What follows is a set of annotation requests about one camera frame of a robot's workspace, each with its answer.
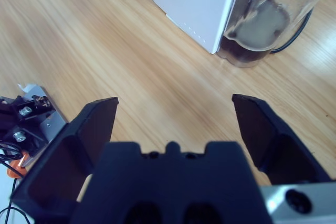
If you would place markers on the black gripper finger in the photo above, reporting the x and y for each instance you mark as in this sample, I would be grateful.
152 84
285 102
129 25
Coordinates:
60 161
278 150

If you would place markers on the white capsule coffee machine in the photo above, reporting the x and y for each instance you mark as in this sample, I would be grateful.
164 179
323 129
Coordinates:
194 3

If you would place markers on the clear water tank black lid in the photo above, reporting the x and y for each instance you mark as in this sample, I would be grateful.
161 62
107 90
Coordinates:
262 24

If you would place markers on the white mount block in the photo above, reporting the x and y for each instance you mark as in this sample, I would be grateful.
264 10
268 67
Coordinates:
53 127

